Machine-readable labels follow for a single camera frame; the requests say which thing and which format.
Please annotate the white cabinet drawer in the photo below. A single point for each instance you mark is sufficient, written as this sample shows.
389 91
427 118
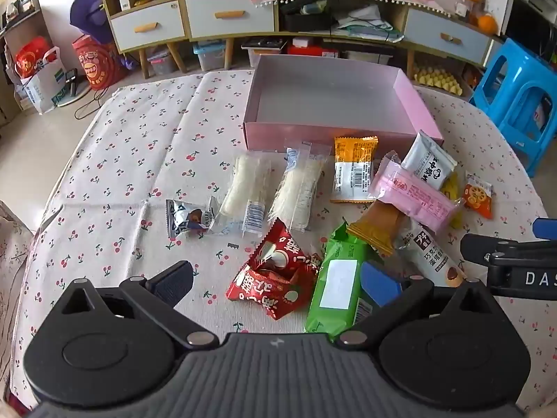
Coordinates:
230 15
148 28
448 37

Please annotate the beige floral cloth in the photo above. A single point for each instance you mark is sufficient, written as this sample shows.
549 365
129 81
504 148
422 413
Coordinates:
13 244

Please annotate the green snack packet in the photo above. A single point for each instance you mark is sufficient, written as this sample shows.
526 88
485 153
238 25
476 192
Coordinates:
337 278

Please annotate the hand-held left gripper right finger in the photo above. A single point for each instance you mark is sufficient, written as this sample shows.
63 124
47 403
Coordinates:
380 283

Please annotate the clear plastic storage box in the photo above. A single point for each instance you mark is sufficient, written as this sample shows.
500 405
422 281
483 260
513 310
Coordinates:
209 55
160 62

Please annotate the red flat box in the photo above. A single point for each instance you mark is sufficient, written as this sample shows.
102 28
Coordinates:
313 48

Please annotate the white chocolate cake packet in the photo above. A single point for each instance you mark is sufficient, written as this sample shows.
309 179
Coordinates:
428 254

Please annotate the blue plastic stool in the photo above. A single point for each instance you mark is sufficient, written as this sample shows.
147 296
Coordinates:
509 87

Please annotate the black box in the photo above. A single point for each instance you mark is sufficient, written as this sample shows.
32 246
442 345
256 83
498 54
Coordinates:
302 19

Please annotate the small silver candy packet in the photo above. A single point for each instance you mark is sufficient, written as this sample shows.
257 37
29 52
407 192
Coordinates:
189 220

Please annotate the white paper bag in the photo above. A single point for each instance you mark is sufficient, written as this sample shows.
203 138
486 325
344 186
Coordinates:
41 89

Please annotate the clear rice cracker packet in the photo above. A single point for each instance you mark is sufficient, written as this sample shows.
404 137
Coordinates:
298 187
246 187

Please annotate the black keyboard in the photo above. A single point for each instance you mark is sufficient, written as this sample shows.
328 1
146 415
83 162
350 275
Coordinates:
263 43

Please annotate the yellow egg tray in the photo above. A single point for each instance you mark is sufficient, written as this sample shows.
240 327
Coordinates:
437 79

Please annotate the white and grey snack packet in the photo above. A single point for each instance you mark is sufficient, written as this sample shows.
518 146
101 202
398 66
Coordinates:
428 161

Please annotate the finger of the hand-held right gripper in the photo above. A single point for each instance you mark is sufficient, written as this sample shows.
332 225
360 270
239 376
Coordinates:
475 250
546 228

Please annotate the black microwave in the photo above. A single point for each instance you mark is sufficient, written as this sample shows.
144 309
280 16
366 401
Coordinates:
528 24

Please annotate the pile of papers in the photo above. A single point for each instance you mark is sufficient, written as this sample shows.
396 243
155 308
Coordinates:
367 24

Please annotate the yellow snack packet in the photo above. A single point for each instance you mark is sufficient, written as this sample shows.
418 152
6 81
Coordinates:
451 191

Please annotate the golden brown snack packet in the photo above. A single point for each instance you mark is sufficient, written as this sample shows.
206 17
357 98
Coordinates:
378 226

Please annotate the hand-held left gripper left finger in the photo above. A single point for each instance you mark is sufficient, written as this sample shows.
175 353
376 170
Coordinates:
172 283

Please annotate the small orange snack packet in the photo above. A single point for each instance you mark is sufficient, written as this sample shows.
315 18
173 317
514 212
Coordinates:
478 196

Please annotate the orange and white snack packet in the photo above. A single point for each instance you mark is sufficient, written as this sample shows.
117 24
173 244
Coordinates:
353 170

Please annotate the wooden cabinet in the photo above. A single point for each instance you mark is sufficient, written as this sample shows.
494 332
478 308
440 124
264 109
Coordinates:
296 37

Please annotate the pink cardboard box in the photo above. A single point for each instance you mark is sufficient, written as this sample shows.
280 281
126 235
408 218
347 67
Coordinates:
326 96

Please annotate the cherry print tablecloth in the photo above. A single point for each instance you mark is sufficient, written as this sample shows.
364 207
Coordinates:
130 161

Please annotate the pink wafer packet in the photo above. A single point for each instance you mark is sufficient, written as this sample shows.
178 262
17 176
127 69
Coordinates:
413 200

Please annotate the purple hat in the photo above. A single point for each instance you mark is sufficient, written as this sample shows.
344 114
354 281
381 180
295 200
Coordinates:
89 13

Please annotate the red gift bag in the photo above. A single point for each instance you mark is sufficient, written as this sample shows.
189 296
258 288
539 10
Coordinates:
95 65

